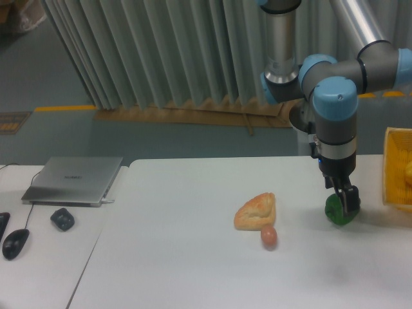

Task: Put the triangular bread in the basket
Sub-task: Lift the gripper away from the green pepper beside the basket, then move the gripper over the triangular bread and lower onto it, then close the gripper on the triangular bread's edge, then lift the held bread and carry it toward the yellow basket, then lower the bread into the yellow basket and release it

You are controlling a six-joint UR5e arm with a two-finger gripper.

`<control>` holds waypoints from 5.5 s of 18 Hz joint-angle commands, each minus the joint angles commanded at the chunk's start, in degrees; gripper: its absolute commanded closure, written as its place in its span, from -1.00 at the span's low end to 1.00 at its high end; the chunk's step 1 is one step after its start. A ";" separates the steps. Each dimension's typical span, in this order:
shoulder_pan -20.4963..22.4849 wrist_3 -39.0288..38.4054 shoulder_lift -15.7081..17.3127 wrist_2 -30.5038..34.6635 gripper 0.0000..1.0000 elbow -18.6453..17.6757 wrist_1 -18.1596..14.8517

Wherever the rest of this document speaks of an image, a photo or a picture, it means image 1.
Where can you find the grey pleated curtain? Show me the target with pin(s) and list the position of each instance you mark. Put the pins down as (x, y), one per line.
(155, 52)

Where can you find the brown egg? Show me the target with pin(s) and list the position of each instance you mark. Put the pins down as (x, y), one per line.
(268, 236)

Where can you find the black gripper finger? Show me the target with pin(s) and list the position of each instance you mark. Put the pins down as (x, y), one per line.
(348, 195)
(332, 182)

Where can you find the silver laptop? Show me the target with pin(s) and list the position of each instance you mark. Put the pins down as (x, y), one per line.
(73, 181)

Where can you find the green bell pepper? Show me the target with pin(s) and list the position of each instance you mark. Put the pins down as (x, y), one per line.
(334, 212)

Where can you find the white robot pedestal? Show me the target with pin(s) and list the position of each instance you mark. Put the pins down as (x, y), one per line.
(302, 135)

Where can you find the black keyboard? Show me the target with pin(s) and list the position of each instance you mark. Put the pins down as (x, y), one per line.
(4, 219)

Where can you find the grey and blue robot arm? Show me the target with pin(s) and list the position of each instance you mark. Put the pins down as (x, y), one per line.
(330, 88)

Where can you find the black earbud case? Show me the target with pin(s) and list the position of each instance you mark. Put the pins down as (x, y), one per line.
(63, 219)

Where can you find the clear plastic bag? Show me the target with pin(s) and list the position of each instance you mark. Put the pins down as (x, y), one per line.
(30, 14)

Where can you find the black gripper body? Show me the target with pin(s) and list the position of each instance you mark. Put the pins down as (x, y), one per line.
(337, 168)

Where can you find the triangular golden bread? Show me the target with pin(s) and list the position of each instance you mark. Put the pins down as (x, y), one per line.
(256, 213)

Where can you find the brown cardboard sheet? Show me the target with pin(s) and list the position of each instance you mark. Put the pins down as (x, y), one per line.
(250, 116)

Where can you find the yellow woven basket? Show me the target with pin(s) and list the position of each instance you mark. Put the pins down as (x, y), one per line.
(396, 170)

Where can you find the black computer mouse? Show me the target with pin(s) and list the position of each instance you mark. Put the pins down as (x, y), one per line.
(14, 243)

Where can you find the white usb plug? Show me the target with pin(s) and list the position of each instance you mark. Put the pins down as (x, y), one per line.
(107, 201)

